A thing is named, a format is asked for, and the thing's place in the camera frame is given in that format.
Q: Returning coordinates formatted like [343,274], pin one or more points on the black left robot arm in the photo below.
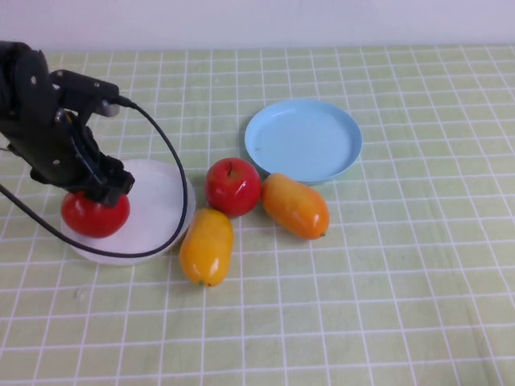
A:
[10,80]

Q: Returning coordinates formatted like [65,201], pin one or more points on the red apple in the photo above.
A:
[92,219]
[233,189]

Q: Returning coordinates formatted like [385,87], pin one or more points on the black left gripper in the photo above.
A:
[44,140]

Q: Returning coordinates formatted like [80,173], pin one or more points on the yellow orange mango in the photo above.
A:
[207,245]

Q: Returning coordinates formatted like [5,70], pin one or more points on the white plate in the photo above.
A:
[153,209]

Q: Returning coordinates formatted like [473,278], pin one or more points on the green checked tablecloth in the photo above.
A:
[362,281]

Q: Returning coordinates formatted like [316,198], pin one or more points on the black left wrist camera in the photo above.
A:
[84,86]

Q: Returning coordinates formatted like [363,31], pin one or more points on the light blue plate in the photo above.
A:
[301,140]

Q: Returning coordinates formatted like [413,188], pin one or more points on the orange reddish mango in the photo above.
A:
[295,205]

